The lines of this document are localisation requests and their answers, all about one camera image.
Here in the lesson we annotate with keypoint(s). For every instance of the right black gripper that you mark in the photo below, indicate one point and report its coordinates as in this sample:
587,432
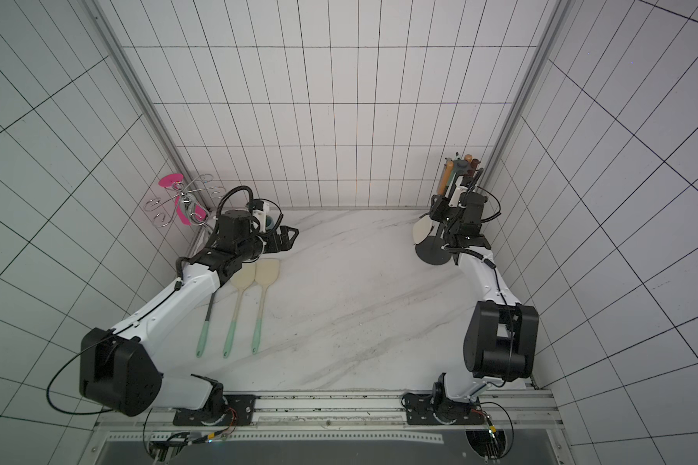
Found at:
451,215

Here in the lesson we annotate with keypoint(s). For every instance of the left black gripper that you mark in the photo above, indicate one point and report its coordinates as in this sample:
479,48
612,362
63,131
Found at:
286,245

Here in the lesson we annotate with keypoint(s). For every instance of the cream spoon wooden handle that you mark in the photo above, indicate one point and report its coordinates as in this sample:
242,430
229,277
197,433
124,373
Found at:
421,230

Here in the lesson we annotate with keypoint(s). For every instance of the cream slotted turner green handle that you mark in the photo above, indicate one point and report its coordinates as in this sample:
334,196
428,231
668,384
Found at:
267,273

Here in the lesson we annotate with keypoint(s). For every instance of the cream spatula green handle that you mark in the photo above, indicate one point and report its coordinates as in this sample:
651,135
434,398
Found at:
241,281

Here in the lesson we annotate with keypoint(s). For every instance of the grey spatula green handle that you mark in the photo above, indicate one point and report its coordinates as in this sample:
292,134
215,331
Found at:
202,342

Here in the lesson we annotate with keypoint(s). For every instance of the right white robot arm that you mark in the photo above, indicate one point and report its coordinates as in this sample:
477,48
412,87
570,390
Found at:
500,339

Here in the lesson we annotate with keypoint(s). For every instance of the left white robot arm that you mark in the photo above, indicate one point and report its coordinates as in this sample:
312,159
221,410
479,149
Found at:
118,369

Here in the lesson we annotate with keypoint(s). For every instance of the dark grey utensil rack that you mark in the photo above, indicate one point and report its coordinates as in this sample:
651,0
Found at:
438,249

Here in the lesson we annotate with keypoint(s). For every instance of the chrome cup tree stand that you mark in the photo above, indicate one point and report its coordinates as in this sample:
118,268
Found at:
161,209

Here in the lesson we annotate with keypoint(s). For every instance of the pink cup on stand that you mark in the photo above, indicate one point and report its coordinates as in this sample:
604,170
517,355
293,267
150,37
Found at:
186,207

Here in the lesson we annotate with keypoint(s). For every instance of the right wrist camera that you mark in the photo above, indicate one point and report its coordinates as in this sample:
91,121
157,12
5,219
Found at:
456,195

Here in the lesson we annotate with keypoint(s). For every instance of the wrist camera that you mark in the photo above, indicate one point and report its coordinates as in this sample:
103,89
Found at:
260,210
456,195

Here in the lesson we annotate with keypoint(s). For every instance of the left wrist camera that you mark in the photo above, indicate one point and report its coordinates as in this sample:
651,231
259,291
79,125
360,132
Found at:
260,210

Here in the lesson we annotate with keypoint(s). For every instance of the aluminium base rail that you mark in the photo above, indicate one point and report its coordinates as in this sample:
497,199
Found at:
495,422

